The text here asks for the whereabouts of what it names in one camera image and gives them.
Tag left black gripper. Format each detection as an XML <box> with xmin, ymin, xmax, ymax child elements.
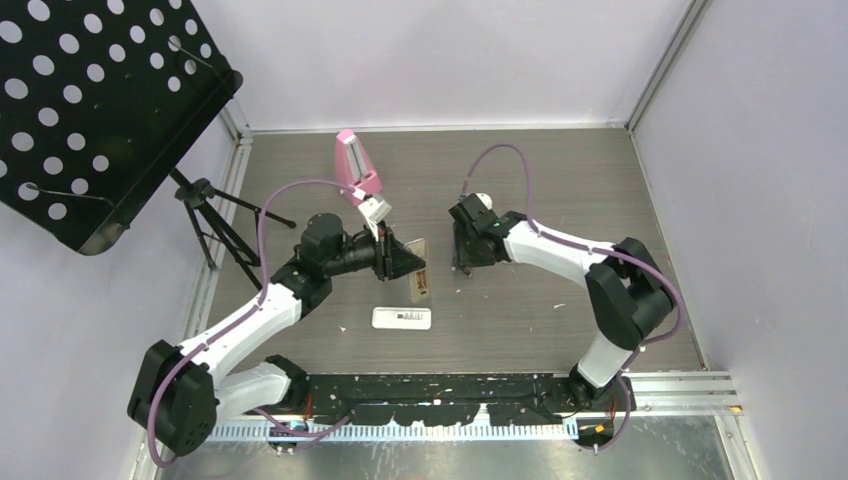
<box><xmin>325</xmin><ymin>221</ymin><xmax>424</xmax><ymax>283</ymax></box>

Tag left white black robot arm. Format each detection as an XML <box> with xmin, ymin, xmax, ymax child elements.
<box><xmin>127</xmin><ymin>213</ymin><xmax>427</xmax><ymax>456</ymax></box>

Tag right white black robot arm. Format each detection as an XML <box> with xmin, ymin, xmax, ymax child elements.
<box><xmin>449</xmin><ymin>194</ymin><xmax>678</xmax><ymax>411</ymax></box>

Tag white remote control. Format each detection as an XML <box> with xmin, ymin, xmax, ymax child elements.
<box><xmin>372</xmin><ymin>307</ymin><xmax>432</xmax><ymax>331</ymax></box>

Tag pink metronome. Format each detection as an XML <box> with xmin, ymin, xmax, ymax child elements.
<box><xmin>334</xmin><ymin>129</ymin><xmax>383</xmax><ymax>195</ymax></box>

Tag black tripod stand legs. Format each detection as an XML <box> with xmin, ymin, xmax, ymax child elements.
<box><xmin>169</xmin><ymin>168</ymin><xmax>297</xmax><ymax>275</ymax></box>

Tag black perforated music stand desk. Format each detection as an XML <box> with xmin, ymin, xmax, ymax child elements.
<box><xmin>1</xmin><ymin>1</ymin><xmax>243</xmax><ymax>256</ymax></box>

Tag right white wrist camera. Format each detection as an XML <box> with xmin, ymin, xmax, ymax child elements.
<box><xmin>465</xmin><ymin>192</ymin><xmax>493</xmax><ymax>210</ymax></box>

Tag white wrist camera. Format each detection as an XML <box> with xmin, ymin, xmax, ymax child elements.
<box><xmin>465</xmin><ymin>192</ymin><xmax>493</xmax><ymax>210</ymax></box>
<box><xmin>357</xmin><ymin>194</ymin><xmax>392</xmax><ymax>228</ymax></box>

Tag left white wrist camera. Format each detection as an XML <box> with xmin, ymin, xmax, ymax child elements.
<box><xmin>357</xmin><ymin>194</ymin><xmax>392</xmax><ymax>228</ymax></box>

